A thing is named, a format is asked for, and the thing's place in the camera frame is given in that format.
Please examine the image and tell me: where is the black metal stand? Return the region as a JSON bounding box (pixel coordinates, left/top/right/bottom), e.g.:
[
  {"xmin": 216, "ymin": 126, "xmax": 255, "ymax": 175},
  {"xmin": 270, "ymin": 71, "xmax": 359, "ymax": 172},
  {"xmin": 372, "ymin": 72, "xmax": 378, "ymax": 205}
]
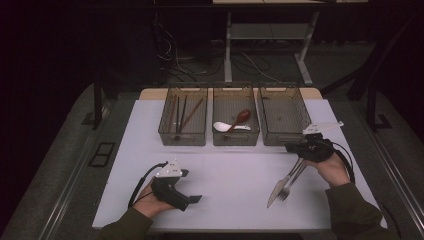
[
  {"xmin": 320, "ymin": 13, "xmax": 394, "ymax": 133},
  {"xmin": 92, "ymin": 71, "xmax": 118, "ymax": 131}
]

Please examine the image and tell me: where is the white table sheet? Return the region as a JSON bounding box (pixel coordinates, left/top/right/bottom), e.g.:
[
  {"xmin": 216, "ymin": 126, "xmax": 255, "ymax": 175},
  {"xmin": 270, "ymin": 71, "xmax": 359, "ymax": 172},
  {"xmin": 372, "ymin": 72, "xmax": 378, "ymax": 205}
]
[{"xmin": 92, "ymin": 98, "xmax": 389, "ymax": 233}]

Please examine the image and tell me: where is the white metal frame desk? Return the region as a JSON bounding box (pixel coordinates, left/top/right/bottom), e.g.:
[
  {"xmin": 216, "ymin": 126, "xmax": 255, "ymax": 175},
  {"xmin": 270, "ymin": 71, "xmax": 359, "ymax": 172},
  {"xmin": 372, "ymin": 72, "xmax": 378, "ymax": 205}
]
[{"xmin": 212, "ymin": 0, "xmax": 369, "ymax": 87}]

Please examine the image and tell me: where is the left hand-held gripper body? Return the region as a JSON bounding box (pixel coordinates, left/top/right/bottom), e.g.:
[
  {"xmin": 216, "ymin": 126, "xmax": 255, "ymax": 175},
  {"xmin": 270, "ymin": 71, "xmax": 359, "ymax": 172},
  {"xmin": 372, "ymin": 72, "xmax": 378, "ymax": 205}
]
[{"xmin": 151, "ymin": 159, "xmax": 192, "ymax": 212}]

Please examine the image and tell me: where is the metal floor rail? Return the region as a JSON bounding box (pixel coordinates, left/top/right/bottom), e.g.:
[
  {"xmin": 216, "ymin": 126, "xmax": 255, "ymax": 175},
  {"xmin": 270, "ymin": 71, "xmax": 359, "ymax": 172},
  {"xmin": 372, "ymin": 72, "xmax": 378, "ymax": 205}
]
[
  {"xmin": 39, "ymin": 129, "xmax": 103, "ymax": 240},
  {"xmin": 361, "ymin": 129, "xmax": 424, "ymax": 232}
]

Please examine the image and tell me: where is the person's left hand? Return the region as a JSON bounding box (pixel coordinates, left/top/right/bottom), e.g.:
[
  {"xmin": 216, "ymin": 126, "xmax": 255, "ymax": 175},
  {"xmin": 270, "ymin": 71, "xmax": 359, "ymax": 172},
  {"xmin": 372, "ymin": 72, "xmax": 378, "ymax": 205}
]
[{"xmin": 132, "ymin": 181, "xmax": 176, "ymax": 220}]

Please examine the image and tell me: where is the black cable bundle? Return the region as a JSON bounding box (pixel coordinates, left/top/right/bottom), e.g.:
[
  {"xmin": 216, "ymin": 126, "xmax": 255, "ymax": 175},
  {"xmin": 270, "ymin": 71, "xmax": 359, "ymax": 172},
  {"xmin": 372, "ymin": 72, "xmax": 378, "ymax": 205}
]
[{"xmin": 152, "ymin": 13, "xmax": 224, "ymax": 83}]

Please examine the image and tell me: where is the person's right hand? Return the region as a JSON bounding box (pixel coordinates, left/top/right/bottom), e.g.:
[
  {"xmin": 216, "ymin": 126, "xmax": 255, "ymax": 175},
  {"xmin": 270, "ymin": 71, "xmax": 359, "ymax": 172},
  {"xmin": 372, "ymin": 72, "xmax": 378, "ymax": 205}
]
[{"xmin": 304, "ymin": 153, "xmax": 352, "ymax": 189}]

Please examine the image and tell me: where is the white floor cable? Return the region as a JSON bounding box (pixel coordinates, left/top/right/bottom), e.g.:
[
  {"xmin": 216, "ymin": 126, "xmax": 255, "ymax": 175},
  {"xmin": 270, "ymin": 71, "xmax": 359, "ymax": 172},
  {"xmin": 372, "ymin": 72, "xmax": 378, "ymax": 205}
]
[{"xmin": 241, "ymin": 51, "xmax": 284, "ymax": 83}]

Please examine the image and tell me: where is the red-brown wooden spoon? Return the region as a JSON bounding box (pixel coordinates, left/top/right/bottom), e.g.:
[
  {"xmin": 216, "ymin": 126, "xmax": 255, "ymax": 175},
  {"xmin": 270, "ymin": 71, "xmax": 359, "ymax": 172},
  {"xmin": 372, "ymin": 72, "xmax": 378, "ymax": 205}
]
[{"xmin": 227, "ymin": 108, "xmax": 252, "ymax": 133}]

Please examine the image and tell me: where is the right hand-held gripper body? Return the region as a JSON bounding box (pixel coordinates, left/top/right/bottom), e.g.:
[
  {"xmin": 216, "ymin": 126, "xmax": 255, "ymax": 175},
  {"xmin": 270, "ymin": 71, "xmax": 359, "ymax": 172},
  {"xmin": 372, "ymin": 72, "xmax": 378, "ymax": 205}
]
[{"xmin": 295, "ymin": 121, "xmax": 345, "ymax": 164}]

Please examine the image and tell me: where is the white ceramic spoon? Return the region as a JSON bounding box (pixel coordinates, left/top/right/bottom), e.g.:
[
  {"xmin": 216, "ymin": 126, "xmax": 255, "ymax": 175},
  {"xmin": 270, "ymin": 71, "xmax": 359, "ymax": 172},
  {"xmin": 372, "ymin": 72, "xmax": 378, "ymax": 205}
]
[{"xmin": 212, "ymin": 121, "xmax": 252, "ymax": 133}]

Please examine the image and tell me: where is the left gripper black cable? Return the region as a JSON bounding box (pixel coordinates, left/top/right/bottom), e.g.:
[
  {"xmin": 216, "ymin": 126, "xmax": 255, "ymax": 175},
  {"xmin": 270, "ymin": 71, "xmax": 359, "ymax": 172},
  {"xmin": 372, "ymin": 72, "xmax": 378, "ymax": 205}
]
[{"xmin": 127, "ymin": 161, "xmax": 169, "ymax": 210}]

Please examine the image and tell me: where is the translucent grey plastic basket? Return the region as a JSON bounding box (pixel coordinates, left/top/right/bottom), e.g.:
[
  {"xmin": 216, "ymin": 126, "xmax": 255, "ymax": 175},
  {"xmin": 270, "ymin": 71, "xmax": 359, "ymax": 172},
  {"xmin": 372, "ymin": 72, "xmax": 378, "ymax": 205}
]
[
  {"xmin": 158, "ymin": 87, "xmax": 209, "ymax": 147},
  {"xmin": 259, "ymin": 85, "xmax": 316, "ymax": 147},
  {"xmin": 212, "ymin": 85, "xmax": 261, "ymax": 147}
]

